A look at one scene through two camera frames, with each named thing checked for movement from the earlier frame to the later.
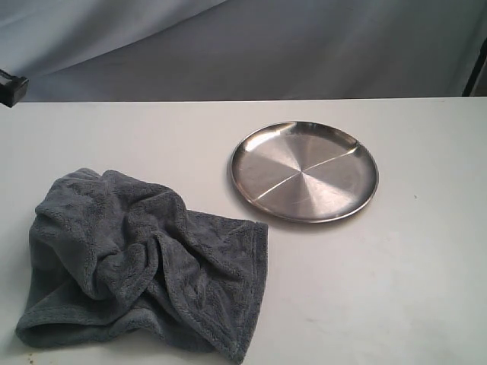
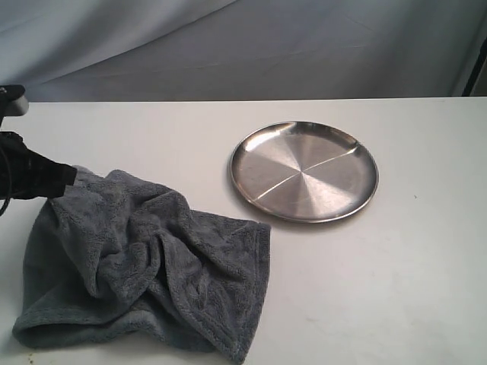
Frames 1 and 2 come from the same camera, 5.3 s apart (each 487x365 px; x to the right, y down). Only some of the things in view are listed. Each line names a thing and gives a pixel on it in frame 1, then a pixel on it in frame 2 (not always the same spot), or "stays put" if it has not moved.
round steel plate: [302, 172] stays put
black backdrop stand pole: [476, 70] stays put
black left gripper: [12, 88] to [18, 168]
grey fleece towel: [115, 260] stays put
